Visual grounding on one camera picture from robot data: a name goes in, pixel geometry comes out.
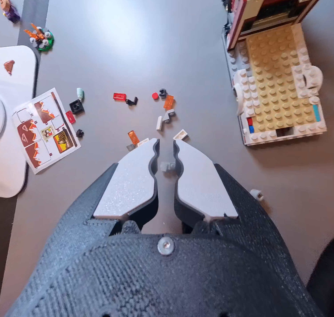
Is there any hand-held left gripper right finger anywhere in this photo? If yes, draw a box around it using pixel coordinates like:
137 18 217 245
173 139 239 222

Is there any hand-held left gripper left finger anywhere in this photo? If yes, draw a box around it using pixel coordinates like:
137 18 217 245
93 138 160 220

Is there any toy brick camper van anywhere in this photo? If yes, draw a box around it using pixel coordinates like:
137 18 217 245
221 0 328 147

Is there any white toy plate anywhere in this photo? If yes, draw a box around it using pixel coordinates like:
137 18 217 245
173 129 190 142

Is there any black square toy plate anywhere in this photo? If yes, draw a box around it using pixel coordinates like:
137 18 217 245
69 99 85 115

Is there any sticker sheet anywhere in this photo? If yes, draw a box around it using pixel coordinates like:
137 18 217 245
12 88 81 175

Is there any white round object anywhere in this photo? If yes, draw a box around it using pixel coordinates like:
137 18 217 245
0 98 6 138

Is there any dark cloth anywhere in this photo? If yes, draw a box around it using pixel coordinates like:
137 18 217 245
306 240 334 317

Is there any white rounded board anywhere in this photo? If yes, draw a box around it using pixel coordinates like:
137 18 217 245
0 45 40 198

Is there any toy brick campfire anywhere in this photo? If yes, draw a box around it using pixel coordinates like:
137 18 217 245
23 22 55 52

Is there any toy minifigure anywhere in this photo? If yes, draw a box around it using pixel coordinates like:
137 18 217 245
0 0 21 24

